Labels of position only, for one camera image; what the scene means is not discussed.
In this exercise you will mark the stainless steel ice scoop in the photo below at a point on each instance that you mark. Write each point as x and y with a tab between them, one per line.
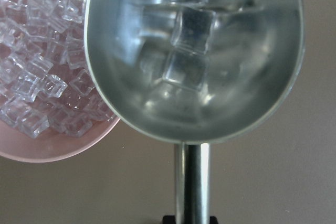
255	55

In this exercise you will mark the pink bowl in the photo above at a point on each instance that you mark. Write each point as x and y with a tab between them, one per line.
52	145

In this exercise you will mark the pile of clear ice cubes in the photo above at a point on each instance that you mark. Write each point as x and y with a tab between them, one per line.
47	24

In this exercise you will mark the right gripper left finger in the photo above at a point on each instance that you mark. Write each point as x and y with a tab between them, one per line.
168	219

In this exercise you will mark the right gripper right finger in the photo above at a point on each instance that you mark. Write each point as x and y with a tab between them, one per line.
213	220

